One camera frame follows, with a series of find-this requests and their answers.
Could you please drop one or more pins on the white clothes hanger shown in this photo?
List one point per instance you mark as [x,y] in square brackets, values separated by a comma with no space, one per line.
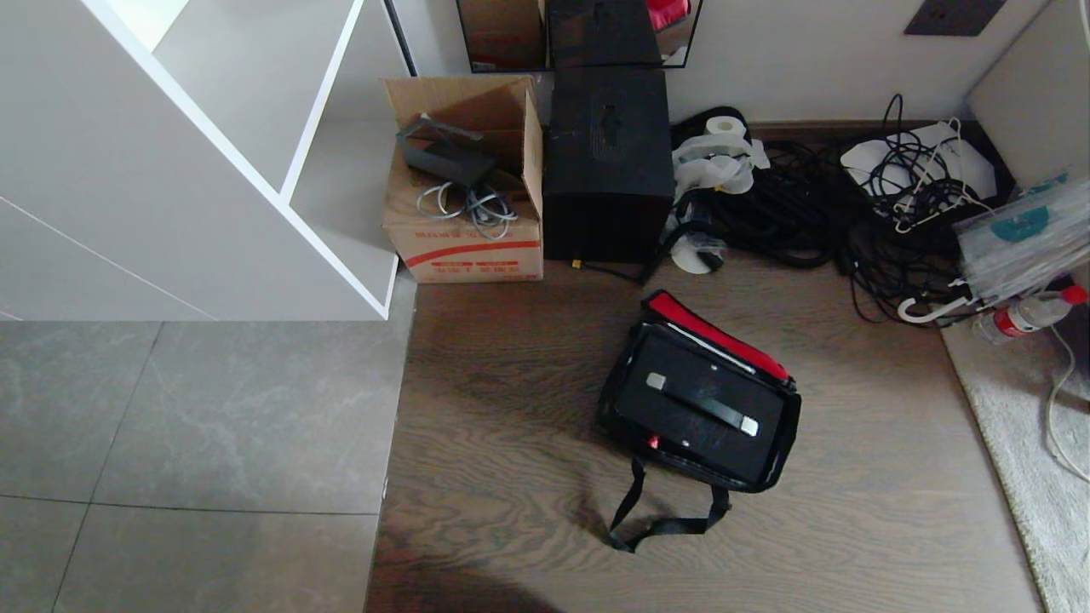
[932,308]

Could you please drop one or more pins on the black bag with red lining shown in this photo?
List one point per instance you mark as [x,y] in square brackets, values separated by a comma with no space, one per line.
[771,464]

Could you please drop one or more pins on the black wall socket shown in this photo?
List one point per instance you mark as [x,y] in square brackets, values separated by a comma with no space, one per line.
[954,15]

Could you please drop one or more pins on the clear plastic package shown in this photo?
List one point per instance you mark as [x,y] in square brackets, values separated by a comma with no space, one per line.
[1018,243]

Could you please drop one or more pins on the plastic bottle red cap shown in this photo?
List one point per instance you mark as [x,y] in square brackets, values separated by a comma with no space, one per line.
[1026,315]

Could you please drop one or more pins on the black box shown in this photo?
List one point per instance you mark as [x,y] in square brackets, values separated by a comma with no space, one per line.
[606,162]

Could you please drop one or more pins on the white paper roll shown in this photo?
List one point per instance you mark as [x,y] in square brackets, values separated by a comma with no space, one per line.
[724,128]

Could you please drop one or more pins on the cardboard box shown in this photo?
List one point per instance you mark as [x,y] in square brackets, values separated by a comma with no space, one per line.
[464,243]

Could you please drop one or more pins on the grey rug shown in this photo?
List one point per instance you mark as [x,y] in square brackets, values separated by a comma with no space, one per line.
[1030,443]

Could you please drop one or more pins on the black device in box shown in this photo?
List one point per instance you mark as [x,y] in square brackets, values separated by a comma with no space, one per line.
[443,153]

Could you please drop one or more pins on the white flat device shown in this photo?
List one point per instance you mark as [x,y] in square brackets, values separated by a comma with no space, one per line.
[860,157]

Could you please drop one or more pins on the white shelf unit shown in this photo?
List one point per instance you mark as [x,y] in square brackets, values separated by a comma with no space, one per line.
[170,170]

